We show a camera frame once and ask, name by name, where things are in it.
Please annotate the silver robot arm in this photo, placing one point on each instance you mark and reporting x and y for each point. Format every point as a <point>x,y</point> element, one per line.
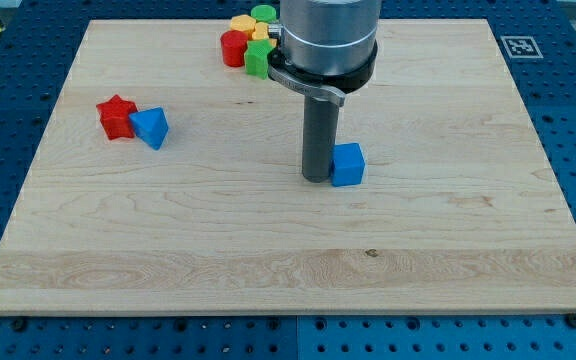
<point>326,48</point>

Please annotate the blue cube block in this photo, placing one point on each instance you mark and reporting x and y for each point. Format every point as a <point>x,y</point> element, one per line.
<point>348,165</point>

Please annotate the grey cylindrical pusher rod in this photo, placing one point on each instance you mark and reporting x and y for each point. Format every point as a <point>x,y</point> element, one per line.
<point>318,140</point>

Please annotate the green star block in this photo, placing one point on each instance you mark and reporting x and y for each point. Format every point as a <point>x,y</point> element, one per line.
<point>256,58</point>

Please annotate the blue triangular prism block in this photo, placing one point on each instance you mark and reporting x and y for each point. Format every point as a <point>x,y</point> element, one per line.
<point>151,126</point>

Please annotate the red cylinder block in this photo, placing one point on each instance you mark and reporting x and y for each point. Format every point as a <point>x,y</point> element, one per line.
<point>233,46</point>

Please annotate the yellow block behind star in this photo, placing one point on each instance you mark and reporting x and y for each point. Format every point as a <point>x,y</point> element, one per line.
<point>261,32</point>

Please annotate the yellow hexagon block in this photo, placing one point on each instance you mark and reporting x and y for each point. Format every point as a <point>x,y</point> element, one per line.
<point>243,23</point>

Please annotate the green cylinder block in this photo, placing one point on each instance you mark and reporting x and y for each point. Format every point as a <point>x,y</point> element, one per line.
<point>264,13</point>

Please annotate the light wooden board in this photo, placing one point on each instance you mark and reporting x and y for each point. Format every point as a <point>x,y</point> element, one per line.
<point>458,211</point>

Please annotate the red star block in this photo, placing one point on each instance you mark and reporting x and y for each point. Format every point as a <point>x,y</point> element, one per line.
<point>114,117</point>

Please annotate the white fiducial marker tag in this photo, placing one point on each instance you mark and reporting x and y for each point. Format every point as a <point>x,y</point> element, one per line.
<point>521,47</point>

